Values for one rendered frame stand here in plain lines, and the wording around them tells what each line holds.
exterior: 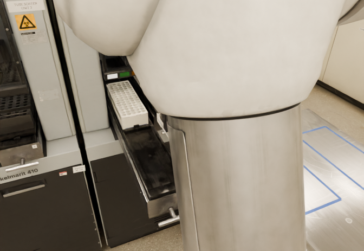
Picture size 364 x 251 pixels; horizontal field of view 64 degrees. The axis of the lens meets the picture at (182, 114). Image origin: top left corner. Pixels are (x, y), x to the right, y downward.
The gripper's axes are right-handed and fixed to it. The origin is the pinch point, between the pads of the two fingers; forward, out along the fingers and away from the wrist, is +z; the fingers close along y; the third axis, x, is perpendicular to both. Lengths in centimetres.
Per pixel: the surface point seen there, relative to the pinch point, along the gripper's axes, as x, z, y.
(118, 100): 30.1, 4.8, -14.7
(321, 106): 100, 92, 188
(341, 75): 110, 68, 216
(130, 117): 16.6, 5.6, -13.1
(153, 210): -18.5, 15.2, -16.4
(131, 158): 1.1, 11.3, -17.2
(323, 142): -17, 10, 46
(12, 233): 21, 51, -65
